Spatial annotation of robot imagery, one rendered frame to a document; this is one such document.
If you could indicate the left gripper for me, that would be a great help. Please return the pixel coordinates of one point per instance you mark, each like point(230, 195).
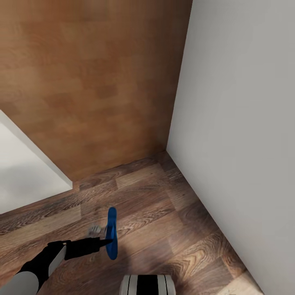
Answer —
point(90, 245)

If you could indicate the sandal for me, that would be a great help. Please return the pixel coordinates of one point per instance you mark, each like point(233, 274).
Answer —
point(112, 248)

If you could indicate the sliding door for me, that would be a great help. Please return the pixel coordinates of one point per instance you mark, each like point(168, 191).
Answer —
point(92, 82)

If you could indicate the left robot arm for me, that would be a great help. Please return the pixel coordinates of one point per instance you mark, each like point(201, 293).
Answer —
point(34, 273)

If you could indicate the robot trunk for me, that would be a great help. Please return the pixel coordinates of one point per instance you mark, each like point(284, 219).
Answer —
point(147, 285)

